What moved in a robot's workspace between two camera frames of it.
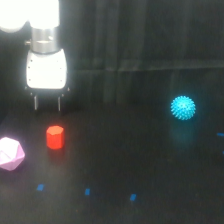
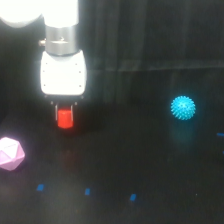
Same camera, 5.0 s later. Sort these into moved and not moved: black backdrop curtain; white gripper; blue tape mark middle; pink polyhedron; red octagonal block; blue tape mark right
Moved: white gripper; red octagonal block
Not moved: blue tape mark middle; pink polyhedron; blue tape mark right; black backdrop curtain
